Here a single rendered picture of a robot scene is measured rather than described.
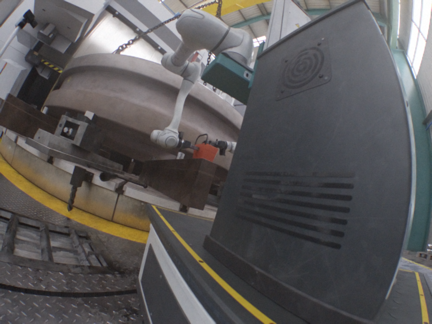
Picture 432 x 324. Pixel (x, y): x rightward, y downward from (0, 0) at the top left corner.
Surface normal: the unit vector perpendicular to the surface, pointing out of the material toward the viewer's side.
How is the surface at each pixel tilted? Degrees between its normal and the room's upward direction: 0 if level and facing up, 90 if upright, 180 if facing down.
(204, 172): 90
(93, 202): 90
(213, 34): 138
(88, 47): 90
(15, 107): 90
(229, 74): 180
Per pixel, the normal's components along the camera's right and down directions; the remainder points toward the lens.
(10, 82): 0.79, 0.11
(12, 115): 0.94, 0.24
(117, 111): 0.28, -0.11
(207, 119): 0.64, 0.04
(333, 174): -0.83, -0.34
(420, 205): -0.55, -0.32
